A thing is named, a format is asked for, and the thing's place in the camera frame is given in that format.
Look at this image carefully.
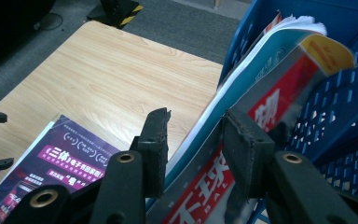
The purple magazine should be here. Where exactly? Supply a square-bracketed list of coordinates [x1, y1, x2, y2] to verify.
[0, 115, 120, 224]

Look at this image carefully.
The black floor cable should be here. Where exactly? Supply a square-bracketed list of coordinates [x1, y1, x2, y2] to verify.
[34, 12, 64, 32]

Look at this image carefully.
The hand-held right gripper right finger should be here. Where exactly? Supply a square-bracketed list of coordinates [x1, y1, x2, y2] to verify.
[222, 108, 276, 200]

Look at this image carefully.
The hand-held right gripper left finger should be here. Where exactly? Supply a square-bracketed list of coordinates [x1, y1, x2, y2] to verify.
[130, 106, 172, 199]

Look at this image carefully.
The blue plastic file rack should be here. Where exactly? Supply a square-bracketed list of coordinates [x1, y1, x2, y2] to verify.
[218, 0, 358, 224]

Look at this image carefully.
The black yellow-striped stand base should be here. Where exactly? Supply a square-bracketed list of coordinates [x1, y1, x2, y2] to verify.
[87, 0, 144, 30]

